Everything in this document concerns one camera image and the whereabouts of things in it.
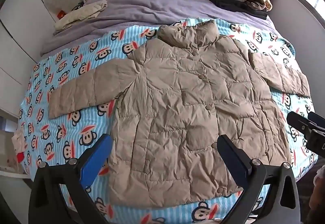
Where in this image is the beige puffer jacket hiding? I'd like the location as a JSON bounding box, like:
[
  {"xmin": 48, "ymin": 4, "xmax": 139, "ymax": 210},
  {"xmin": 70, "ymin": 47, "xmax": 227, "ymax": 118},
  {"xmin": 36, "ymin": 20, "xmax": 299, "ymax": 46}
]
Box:
[{"xmin": 48, "ymin": 20, "xmax": 311, "ymax": 207}]

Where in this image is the white wardrobe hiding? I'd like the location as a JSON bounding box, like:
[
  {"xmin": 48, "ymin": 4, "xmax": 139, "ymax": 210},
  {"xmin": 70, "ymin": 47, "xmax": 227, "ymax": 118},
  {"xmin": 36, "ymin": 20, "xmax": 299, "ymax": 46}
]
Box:
[{"xmin": 0, "ymin": 0, "xmax": 57, "ymax": 119}]

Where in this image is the cream quilted garment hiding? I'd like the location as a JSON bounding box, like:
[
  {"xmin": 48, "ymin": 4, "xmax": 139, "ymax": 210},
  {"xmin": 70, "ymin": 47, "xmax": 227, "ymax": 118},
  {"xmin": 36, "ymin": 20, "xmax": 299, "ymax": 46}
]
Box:
[{"xmin": 54, "ymin": 0, "xmax": 108, "ymax": 31}]

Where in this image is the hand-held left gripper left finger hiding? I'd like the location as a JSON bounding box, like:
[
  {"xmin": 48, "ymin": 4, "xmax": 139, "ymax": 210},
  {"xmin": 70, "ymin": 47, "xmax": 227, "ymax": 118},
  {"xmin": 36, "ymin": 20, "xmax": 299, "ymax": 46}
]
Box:
[{"xmin": 28, "ymin": 134, "xmax": 113, "ymax": 224}]

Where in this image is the blue monkey print blanket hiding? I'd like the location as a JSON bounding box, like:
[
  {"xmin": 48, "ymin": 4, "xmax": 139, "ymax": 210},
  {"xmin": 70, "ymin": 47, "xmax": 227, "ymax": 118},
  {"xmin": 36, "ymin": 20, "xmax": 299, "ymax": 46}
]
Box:
[{"xmin": 18, "ymin": 17, "xmax": 319, "ymax": 224}]

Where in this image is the white and red cloth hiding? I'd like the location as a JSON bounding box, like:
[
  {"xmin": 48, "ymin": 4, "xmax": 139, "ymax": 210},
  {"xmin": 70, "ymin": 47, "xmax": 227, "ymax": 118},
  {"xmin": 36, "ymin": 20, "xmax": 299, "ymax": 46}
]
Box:
[{"xmin": 11, "ymin": 129, "xmax": 28, "ymax": 165}]

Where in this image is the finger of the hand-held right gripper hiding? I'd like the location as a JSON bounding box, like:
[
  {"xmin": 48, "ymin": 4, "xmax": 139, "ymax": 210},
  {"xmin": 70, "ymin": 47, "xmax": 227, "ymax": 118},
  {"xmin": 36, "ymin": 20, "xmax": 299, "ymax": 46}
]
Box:
[
  {"xmin": 308, "ymin": 112, "xmax": 325, "ymax": 128},
  {"xmin": 287, "ymin": 111, "xmax": 316, "ymax": 136}
]

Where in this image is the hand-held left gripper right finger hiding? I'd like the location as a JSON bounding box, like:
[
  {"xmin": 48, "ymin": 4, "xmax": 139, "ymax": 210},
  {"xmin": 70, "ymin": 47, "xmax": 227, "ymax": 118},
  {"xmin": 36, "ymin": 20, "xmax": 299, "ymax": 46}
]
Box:
[{"xmin": 217, "ymin": 134, "xmax": 301, "ymax": 224}]

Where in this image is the purple duvet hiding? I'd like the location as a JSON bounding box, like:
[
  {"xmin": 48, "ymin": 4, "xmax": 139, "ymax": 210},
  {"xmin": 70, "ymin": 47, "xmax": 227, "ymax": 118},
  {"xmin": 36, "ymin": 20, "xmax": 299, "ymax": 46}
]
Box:
[{"xmin": 41, "ymin": 0, "xmax": 276, "ymax": 56}]

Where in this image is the black garment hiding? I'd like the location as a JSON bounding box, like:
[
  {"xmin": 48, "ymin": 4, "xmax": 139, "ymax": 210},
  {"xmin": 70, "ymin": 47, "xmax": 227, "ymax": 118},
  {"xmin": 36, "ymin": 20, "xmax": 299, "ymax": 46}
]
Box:
[{"xmin": 206, "ymin": 0, "xmax": 268, "ymax": 20}]

